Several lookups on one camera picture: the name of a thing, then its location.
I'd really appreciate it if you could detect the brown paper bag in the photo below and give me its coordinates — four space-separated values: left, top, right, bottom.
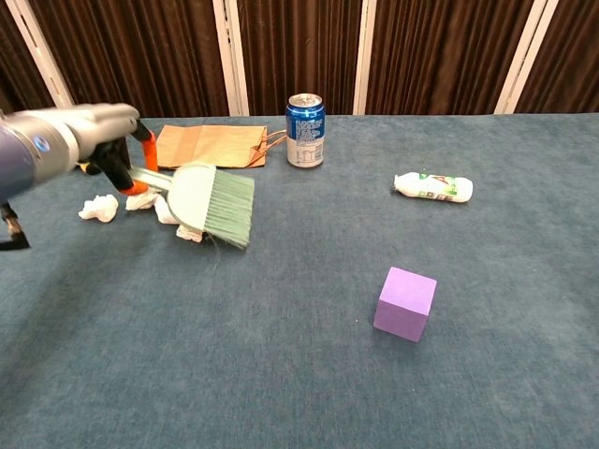
155 124 287 170

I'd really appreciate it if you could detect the blue soda can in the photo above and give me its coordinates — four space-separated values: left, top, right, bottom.
285 93 326 168

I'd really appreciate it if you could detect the teal felt table cover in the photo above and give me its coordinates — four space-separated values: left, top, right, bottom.
0 113 599 449

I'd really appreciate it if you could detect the brown pleated curtain panel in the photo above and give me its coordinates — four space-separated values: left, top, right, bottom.
366 0 534 116
0 0 55 113
514 0 599 113
27 0 230 118
236 0 364 117

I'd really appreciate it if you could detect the white paper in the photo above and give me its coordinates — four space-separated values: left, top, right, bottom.
124 189 205 244
78 194 120 224

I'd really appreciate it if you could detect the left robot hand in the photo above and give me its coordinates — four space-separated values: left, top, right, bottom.
69 102 160 196

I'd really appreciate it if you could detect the purple cube block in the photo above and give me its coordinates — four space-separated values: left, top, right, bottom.
373 267 438 344

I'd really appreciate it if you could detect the white plastic drink bottle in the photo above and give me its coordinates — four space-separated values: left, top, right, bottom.
393 171 475 204

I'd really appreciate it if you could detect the white partition frame post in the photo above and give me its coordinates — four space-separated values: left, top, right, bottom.
212 0 250 117
494 0 562 115
353 0 378 116
4 0 75 108

